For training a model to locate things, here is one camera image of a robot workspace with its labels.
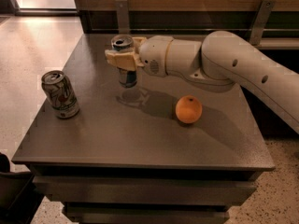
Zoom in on blue silver redbull can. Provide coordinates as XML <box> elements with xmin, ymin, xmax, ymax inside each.
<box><xmin>111</xmin><ymin>35</ymin><xmax>137</xmax><ymax>88</ymax></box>

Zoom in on orange fruit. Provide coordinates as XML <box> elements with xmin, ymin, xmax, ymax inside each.
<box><xmin>175</xmin><ymin>95</ymin><xmax>203</xmax><ymax>124</ymax></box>

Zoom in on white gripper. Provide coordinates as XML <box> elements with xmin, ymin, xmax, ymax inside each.
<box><xmin>105</xmin><ymin>35</ymin><xmax>174</xmax><ymax>77</ymax></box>

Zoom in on grey drawer cabinet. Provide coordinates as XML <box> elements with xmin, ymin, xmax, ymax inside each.
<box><xmin>13</xmin><ymin>35</ymin><xmax>274</xmax><ymax>224</ymax></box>

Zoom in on metal wall bracket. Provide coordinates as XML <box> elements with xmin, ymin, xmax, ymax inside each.
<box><xmin>115</xmin><ymin>0</ymin><xmax>130</xmax><ymax>34</ymax></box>
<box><xmin>249</xmin><ymin>0</ymin><xmax>277</xmax><ymax>46</ymax></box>

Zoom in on right metal wall bracket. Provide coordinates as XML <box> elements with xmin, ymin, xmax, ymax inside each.
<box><xmin>249</xmin><ymin>0</ymin><xmax>277</xmax><ymax>46</ymax></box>

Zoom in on dark chair corner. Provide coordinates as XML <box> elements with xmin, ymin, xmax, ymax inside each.
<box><xmin>0</xmin><ymin>153</ymin><xmax>44</xmax><ymax>224</ymax></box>

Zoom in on silver green 7up can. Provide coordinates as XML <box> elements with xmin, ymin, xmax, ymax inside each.
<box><xmin>41</xmin><ymin>70</ymin><xmax>79</xmax><ymax>119</ymax></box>

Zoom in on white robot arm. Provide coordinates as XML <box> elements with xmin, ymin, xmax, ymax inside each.
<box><xmin>105</xmin><ymin>31</ymin><xmax>299</xmax><ymax>133</ymax></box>

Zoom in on left metal wall bracket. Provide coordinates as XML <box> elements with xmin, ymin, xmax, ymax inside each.
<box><xmin>115</xmin><ymin>0</ymin><xmax>130</xmax><ymax>34</ymax></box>

